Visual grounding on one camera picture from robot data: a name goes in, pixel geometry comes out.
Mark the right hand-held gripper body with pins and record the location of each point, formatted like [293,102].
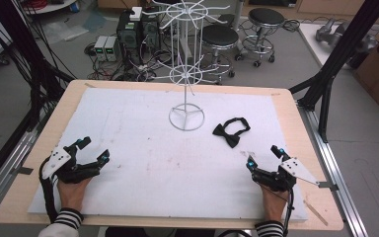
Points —
[301,171]

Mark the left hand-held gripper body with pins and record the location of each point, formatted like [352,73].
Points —
[56,160]

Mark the black bow tie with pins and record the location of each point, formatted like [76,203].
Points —
[231,134]

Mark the person's left hand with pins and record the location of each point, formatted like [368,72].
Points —
[71,194]

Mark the person's right hand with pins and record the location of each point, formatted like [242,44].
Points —
[275,204]

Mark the thin wooden stick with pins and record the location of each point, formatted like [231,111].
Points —
[316,212]

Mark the white foam mat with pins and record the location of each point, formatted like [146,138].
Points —
[164,171]

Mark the person's dark lap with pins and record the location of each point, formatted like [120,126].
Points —
[158,232]

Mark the grey power supply unit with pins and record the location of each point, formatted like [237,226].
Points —
[100,47]
[112,48]

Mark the black computer tower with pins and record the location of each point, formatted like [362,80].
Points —
[128,33]

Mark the black round stool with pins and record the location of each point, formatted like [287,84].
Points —
[265,17]
[219,37]

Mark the grey robot part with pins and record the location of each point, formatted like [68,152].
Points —
[334,33]

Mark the small white box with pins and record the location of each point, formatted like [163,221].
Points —
[135,14]

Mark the aluminium rail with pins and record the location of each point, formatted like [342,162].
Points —
[6,168]
[335,164]

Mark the black metal frame post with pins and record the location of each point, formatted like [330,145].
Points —
[342,49]
[29,49]

